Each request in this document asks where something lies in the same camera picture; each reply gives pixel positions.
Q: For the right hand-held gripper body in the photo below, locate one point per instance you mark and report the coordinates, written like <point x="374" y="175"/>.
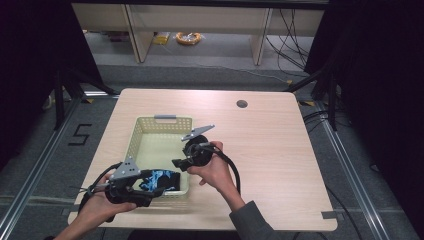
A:
<point x="196" y="155"/>

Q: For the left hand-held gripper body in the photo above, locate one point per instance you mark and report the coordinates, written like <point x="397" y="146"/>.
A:
<point x="125" y="171"/>

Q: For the blue and black fingerless glove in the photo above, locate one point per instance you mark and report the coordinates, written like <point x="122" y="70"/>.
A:
<point x="160" y="180"/>

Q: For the pale yellow plastic basket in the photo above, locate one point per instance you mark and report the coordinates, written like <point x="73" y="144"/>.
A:
<point x="156" y="146"/>

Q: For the person's right hand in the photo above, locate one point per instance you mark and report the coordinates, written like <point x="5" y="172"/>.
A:
<point x="216" y="171"/>

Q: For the person's left hand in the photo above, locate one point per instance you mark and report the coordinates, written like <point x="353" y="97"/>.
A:
<point x="100" y="208"/>

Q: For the grey tape strip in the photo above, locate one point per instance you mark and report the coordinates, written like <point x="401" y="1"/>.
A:
<point x="329" y="215"/>
<point x="71" y="211"/>

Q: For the grey round table grommet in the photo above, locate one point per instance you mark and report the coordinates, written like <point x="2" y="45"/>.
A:
<point x="242" y="103"/>

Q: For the black metal stand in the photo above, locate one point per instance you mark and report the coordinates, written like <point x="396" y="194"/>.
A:
<point x="60" y="100"/>
<point x="331" y="100"/>

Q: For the yellow packet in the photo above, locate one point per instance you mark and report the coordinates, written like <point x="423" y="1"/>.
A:
<point x="161" y="38"/>

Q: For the black curtain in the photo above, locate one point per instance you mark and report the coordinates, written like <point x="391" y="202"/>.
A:
<point x="33" y="50"/>
<point x="383" y="83"/>

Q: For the aluminium floor rail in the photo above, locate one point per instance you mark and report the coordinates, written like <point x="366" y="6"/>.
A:
<point x="33" y="173"/>
<point x="350" y="173"/>

